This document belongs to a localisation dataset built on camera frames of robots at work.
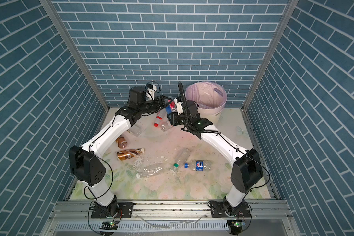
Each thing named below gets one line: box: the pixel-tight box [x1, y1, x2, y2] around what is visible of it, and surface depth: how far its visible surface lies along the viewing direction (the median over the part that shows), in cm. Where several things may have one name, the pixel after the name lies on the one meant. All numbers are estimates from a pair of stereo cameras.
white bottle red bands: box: [153, 111, 163, 128], surface depth 110 cm
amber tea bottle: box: [117, 147, 146, 162], surface depth 92 cm
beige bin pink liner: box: [185, 81, 228, 125], surface depth 98 cm
